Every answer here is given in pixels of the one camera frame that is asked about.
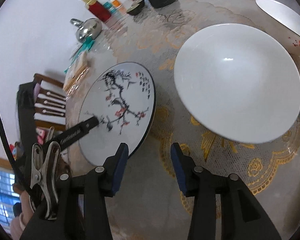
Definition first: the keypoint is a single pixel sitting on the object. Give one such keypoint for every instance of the large white bowl red flowers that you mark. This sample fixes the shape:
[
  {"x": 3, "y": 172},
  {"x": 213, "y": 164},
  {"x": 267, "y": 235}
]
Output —
[{"x": 282, "y": 23}]

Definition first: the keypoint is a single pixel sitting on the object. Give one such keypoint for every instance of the orange pill bottle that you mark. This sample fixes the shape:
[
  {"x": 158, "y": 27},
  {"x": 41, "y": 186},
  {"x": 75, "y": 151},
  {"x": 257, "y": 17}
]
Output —
[{"x": 116, "y": 3}]

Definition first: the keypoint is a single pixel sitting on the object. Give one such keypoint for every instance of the wooden chair with purple cloth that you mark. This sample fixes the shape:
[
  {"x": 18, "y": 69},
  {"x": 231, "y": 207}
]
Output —
[{"x": 49, "y": 102}]

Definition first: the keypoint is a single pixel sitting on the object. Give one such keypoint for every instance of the purple cloth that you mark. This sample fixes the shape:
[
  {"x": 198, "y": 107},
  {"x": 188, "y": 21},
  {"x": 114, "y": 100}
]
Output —
[{"x": 36, "y": 92}]

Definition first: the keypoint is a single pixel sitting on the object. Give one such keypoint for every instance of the small white bowl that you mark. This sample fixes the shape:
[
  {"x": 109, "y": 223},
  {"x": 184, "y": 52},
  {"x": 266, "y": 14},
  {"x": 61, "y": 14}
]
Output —
[{"x": 238, "y": 82}]

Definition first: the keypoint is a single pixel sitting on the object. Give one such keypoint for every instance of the packaged crackers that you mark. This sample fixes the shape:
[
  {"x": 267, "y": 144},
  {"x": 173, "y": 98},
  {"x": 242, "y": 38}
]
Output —
[{"x": 76, "y": 73}]

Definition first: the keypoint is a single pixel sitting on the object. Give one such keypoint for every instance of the dark small dish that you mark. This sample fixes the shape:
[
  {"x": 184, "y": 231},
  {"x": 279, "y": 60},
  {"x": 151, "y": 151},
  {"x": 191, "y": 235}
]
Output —
[
  {"x": 139, "y": 2},
  {"x": 134, "y": 10}
]

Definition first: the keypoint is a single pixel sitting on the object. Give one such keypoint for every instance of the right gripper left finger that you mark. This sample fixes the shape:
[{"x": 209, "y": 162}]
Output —
[{"x": 101, "y": 182}]

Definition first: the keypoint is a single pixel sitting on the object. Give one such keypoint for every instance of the red gold bottle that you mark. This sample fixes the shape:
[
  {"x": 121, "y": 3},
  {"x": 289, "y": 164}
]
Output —
[{"x": 98, "y": 10}]

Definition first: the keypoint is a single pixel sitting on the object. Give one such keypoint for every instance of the steel kettle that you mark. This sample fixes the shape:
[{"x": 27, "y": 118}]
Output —
[{"x": 90, "y": 28}]

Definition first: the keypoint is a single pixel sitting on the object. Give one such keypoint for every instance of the plum blossom painted plate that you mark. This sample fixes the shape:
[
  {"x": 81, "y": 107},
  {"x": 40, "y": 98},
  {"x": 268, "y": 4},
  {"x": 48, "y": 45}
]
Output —
[{"x": 123, "y": 98}]

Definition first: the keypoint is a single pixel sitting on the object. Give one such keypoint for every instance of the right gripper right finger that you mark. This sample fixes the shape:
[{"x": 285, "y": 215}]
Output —
[{"x": 243, "y": 217}]

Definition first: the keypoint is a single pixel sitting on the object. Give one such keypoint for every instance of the teal lid jar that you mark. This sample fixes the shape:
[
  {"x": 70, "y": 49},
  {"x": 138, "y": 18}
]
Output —
[{"x": 109, "y": 7}]

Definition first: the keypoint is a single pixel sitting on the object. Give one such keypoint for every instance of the pink box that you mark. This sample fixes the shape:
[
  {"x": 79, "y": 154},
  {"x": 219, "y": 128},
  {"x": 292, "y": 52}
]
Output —
[{"x": 41, "y": 135}]

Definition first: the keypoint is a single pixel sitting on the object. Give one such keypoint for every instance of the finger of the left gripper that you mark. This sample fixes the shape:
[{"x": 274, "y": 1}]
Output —
[{"x": 73, "y": 134}]

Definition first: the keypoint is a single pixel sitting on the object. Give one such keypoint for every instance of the metal spring clip right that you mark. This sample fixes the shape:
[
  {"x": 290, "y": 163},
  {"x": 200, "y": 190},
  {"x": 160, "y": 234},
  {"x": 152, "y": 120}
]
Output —
[{"x": 43, "y": 178}]

